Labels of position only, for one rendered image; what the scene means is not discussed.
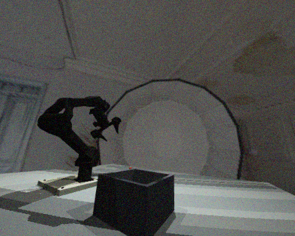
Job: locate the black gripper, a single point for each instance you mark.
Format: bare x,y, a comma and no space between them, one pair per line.
104,123

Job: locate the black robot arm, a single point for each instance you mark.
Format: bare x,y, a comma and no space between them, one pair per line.
59,124

